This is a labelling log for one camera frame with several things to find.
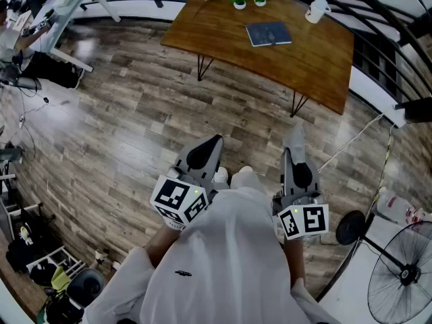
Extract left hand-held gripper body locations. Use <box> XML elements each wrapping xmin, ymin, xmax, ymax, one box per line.
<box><xmin>150</xmin><ymin>167</ymin><xmax>217</xmax><ymax>232</ymax></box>

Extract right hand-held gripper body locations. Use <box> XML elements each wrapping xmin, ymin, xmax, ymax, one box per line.
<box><xmin>272</xmin><ymin>192</ymin><xmax>330</xmax><ymax>241</ymax></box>

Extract dark blue notebook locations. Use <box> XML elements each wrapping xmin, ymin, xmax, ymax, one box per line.
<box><xmin>245</xmin><ymin>21</ymin><xmax>293</xmax><ymax>48</ymax></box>

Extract person's right forearm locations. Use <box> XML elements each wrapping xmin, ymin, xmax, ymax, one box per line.
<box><xmin>282</xmin><ymin>236</ymin><xmax>306</xmax><ymax>285</ymax></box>

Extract person's left forearm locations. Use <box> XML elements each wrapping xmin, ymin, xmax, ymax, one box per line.
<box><xmin>144</xmin><ymin>227</ymin><xmax>185</xmax><ymax>268</ymax></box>

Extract person's light trousers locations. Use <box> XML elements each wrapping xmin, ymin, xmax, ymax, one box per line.
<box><xmin>229</xmin><ymin>167</ymin><xmax>268</xmax><ymax>195</ymax></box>

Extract black standing fan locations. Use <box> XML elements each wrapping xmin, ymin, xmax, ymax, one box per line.
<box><xmin>335</xmin><ymin>209</ymin><xmax>432</xmax><ymax>324</ymax></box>

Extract black hairpin table leg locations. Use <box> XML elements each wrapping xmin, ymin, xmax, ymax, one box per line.
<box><xmin>196</xmin><ymin>54</ymin><xmax>215</xmax><ymax>82</ymax></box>
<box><xmin>290</xmin><ymin>90</ymin><xmax>310</xmax><ymax>119</ymax></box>

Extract person's white shirt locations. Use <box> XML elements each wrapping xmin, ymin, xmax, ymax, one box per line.
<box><xmin>82</xmin><ymin>186</ymin><xmax>342</xmax><ymax>324</ymax></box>

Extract clear plastic bottle red label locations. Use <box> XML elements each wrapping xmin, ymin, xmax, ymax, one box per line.
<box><xmin>376</xmin><ymin>187</ymin><xmax>415</xmax><ymax>221</ymax></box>

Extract grey rounded device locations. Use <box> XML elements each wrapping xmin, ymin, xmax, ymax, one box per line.
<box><xmin>66</xmin><ymin>267</ymin><xmax>105</xmax><ymax>307</ymax></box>

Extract white metal rack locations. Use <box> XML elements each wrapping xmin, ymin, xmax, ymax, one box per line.
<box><xmin>26</xmin><ymin>246</ymin><xmax>87</xmax><ymax>285</ymax></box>

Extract yellow green paper bag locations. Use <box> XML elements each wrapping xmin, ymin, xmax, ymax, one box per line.
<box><xmin>50</xmin><ymin>266</ymin><xmax>72</xmax><ymax>292</ymax></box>

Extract black bag white print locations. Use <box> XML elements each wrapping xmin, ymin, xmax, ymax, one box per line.
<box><xmin>29</xmin><ymin>263</ymin><xmax>57</xmax><ymax>286</ymax></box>

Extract black and white equipment case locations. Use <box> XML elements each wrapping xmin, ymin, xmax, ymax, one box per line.
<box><xmin>43</xmin><ymin>290</ymin><xmax>85</xmax><ymax>324</ymax></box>

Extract black backpack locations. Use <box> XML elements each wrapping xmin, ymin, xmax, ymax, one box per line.
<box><xmin>5</xmin><ymin>226</ymin><xmax>36</xmax><ymax>273</ymax></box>

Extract grey office chair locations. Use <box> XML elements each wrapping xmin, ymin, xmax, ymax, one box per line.
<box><xmin>13</xmin><ymin>75</ymin><xmax>43</xmax><ymax>92</ymax></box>

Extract white printed cup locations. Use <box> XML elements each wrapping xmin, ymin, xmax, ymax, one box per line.
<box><xmin>304</xmin><ymin>0</ymin><xmax>332</xmax><ymax>24</ymax></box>

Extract white shelf frame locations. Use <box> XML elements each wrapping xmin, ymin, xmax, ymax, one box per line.
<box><xmin>0</xmin><ymin>199</ymin><xmax>43</xmax><ymax>243</ymax></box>

